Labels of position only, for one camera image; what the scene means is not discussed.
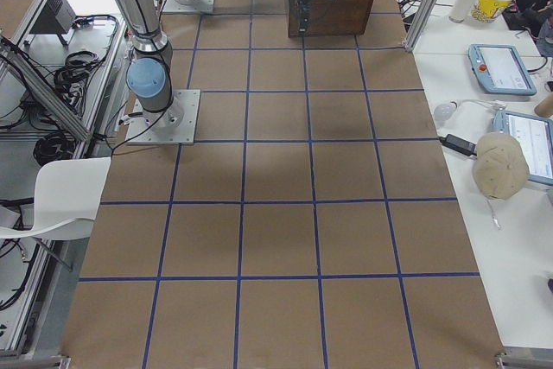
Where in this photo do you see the dark wooden drawer cabinet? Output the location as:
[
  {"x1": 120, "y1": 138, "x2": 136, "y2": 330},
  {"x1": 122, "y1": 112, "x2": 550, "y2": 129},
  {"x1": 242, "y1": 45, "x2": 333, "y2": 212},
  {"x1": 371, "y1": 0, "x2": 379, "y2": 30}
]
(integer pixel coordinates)
[{"x1": 288, "y1": 0, "x2": 374, "y2": 38}]

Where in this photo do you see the white light bulb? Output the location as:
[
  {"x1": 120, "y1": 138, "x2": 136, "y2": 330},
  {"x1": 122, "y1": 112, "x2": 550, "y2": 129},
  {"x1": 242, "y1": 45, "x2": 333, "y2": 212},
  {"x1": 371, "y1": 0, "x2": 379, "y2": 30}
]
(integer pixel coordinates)
[{"x1": 433, "y1": 101, "x2": 460, "y2": 124}]

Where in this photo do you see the yellow popcorn cup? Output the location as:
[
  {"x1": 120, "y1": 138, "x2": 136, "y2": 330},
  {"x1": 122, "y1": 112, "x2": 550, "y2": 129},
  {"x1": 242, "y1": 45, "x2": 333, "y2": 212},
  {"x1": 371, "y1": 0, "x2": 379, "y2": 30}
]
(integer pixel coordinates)
[{"x1": 470, "y1": 0, "x2": 514, "y2": 22}]

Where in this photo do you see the black power brick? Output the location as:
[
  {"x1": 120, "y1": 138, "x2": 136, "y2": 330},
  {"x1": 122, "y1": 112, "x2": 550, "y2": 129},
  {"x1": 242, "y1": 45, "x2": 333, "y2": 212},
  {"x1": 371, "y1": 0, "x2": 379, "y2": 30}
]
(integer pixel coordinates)
[{"x1": 439, "y1": 134, "x2": 476, "y2": 156}]

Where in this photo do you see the blue teach pendant far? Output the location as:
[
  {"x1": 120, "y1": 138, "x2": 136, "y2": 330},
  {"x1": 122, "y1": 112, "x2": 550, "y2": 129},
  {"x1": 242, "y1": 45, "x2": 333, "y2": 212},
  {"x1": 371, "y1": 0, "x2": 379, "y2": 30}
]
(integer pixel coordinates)
[{"x1": 467, "y1": 44, "x2": 537, "y2": 96}]

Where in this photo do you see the blue teach pendant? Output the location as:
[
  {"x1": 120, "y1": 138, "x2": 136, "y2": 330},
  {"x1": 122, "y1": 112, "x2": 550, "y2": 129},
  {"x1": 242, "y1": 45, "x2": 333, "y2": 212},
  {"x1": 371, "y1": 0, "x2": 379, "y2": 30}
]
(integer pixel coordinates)
[
  {"x1": 492, "y1": 110, "x2": 552, "y2": 186},
  {"x1": 467, "y1": 44, "x2": 537, "y2": 96}
]

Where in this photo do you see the grey control box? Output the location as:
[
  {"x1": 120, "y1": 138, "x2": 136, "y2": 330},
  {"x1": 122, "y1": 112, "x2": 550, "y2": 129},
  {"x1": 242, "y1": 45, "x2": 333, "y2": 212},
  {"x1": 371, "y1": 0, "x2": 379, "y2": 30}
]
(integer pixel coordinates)
[{"x1": 29, "y1": 0, "x2": 76, "y2": 47}]

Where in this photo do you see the beige cap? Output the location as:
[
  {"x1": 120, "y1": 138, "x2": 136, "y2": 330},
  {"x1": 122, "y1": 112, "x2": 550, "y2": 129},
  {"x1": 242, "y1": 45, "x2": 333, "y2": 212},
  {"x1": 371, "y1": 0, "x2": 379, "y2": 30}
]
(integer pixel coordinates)
[{"x1": 473, "y1": 132, "x2": 530, "y2": 200}]

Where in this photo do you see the blue teach pendant near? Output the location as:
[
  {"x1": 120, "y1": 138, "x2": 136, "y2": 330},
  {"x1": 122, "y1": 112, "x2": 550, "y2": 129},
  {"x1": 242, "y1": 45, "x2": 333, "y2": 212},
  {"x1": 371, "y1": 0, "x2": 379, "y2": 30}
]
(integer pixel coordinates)
[{"x1": 492, "y1": 110, "x2": 552, "y2": 186}]

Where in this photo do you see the white plastic chair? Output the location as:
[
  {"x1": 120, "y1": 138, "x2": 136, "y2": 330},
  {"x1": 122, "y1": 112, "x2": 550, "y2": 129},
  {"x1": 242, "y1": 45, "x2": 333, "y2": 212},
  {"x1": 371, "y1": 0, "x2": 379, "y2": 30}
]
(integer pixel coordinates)
[{"x1": 1, "y1": 157, "x2": 111, "y2": 241}]

